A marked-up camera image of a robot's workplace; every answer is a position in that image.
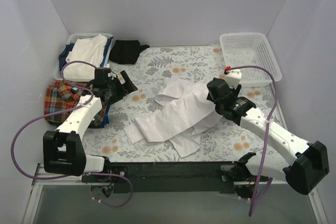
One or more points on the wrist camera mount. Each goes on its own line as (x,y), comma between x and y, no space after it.
(116,76)
(232,77)

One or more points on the right white plastic basket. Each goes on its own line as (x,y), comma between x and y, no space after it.
(250,49)

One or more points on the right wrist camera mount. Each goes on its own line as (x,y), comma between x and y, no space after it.
(232,77)

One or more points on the black folded garment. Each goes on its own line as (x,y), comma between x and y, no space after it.
(126,52)

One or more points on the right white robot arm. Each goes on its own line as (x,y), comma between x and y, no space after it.
(306,163)

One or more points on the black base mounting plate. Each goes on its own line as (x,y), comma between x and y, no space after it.
(166,177)

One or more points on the floral patterned table mat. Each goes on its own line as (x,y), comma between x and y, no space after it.
(224,142)

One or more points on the red plaid shirt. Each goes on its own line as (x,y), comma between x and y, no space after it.
(61,96)

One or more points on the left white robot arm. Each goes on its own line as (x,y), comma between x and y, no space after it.
(62,148)

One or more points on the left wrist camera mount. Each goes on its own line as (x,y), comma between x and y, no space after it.
(116,76)

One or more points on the navy garment in basket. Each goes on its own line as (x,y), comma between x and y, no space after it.
(63,56)

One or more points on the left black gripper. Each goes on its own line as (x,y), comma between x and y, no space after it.
(121,85)

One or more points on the white long sleeve shirt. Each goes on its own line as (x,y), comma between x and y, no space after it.
(185,115)

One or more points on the folded white shirt in basket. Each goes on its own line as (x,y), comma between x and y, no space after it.
(90,50)

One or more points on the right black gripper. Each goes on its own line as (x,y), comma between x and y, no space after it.
(213,92)

